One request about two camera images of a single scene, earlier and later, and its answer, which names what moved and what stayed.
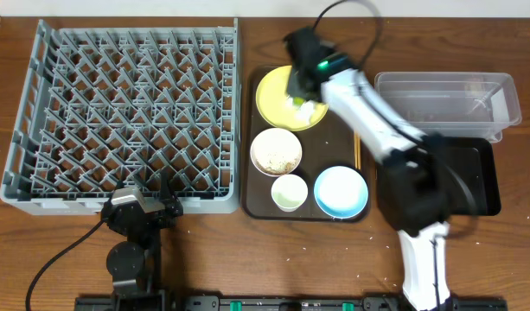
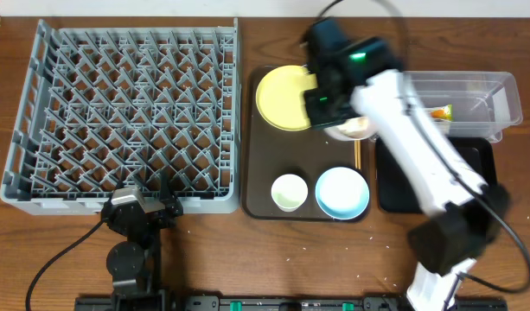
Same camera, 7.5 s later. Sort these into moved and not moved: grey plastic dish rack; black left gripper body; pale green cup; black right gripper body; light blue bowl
Moved: black right gripper body
Not moved: grey plastic dish rack; light blue bowl; pale green cup; black left gripper body
